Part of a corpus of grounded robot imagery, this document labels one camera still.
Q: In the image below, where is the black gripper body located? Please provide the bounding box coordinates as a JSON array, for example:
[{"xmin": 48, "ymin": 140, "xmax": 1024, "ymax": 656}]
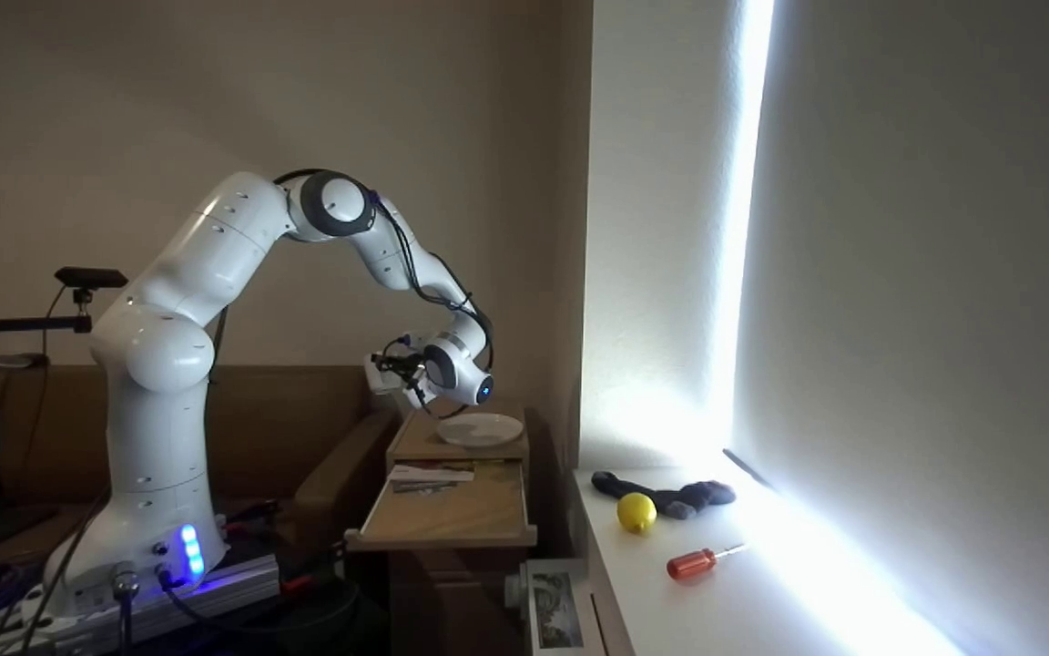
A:
[{"xmin": 399, "ymin": 343, "xmax": 446, "ymax": 410}]

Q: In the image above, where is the wooden nightstand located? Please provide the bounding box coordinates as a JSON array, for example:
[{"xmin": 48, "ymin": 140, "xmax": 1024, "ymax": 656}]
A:
[{"xmin": 384, "ymin": 400, "xmax": 559, "ymax": 656}]

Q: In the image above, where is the brown sofa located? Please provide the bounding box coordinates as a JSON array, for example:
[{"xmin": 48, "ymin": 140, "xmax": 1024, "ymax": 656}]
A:
[{"xmin": 0, "ymin": 360, "xmax": 405, "ymax": 576}]

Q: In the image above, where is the wooden pull-out nightstand shelf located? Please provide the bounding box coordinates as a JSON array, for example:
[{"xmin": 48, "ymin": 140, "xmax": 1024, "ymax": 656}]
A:
[{"xmin": 342, "ymin": 464, "xmax": 542, "ymax": 557}]

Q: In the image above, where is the white plate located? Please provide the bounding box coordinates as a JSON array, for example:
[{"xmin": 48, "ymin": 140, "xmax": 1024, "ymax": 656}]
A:
[{"xmin": 435, "ymin": 410, "xmax": 529, "ymax": 453}]

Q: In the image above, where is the white booklet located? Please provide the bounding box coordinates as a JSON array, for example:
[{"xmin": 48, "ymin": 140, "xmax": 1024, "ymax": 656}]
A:
[{"xmin": 388, "ymin": 464, "xmax": 476, "ymax": 499}]

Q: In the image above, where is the yellow ball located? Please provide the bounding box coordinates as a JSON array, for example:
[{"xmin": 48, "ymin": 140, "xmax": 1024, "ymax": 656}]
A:
[{"xmin": 617, "ymin": 490, "xmax": 662, "ymax": 538}]

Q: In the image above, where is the framed brochure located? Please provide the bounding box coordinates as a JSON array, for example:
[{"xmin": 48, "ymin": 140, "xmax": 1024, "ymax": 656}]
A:
[{"xmin": 502, "ymin": 557, "xmax": 589, "ymax": 656}]

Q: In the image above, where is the black cloth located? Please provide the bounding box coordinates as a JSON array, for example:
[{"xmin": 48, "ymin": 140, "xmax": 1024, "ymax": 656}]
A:
[{"xmin": 589, "ymin": 468, "xmax": 739, "ymax": 525}]

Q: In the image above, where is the black boom pole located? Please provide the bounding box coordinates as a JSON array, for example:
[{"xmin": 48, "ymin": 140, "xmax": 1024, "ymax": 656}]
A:
[{"xmin": 0, "ymin": 314, "xmax": 94, "ymax": 339}]

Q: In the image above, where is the wide white window blind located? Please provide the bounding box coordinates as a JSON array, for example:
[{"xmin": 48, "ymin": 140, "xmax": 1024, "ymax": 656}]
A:
[{"xmin": 735, "ymin": 0, "xmax": 1049, "ymax": 656}]

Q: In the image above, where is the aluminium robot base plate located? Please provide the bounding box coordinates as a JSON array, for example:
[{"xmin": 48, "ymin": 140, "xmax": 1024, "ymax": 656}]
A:
[{"xmin": 0, "ymin": 547, "xmax": 289, "ymax": 656}]

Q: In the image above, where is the black camera on boom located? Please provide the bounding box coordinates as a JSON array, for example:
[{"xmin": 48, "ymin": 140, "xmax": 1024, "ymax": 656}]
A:
[{"xmin": 51, "ymin": 263, "xmax": 133, "ymax": 309}]

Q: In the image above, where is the red-handled screwdriver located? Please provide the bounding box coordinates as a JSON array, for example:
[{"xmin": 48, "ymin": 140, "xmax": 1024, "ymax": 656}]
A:
[{"xmin": 662, "ymin": 538, "xmax": 751, "ymax": 587}]

